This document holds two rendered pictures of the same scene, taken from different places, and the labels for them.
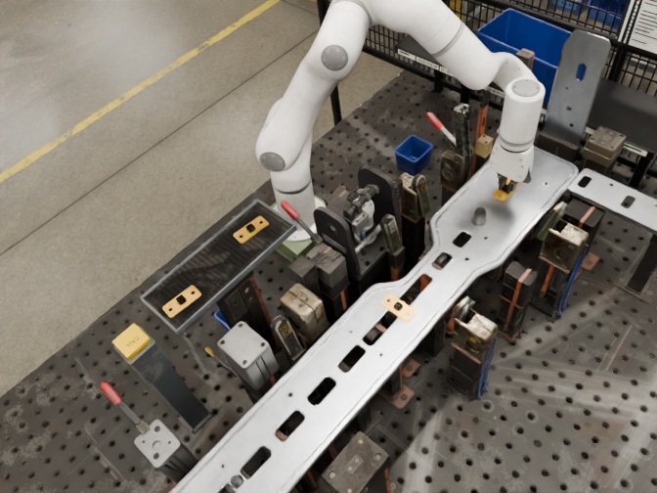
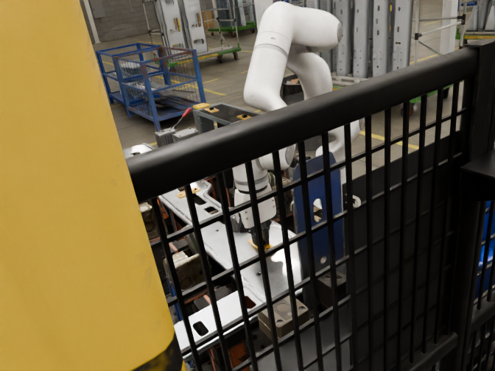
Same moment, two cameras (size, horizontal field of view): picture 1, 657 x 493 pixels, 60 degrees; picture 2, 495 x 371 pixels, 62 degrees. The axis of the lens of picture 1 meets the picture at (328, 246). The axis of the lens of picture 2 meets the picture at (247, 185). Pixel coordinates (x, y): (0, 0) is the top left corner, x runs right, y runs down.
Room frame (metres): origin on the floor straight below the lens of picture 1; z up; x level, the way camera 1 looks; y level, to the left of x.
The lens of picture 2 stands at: (1.11, -1.42, 1.64)
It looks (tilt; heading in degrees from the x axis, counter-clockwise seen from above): 26 degrees down; 99
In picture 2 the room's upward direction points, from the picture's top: 9 degrees counter-clockwise
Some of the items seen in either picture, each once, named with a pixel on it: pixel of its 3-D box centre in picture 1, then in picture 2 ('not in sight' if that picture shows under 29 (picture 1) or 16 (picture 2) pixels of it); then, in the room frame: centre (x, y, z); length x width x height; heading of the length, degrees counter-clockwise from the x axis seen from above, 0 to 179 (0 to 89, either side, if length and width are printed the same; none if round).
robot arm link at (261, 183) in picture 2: (515, 136); (252, 179); (0.98, -0.50, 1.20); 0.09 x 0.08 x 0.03; 38
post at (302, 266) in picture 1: (313, 307); not in sight; (0.80, 0.07, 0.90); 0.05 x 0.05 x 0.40; 38
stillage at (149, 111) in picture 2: not in sight; (160, 86); (-0.92, 4.50, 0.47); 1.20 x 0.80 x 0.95; 129
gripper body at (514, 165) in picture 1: (512, 155); (255, 202); (0.97, -0.50, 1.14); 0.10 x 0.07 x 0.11; 38
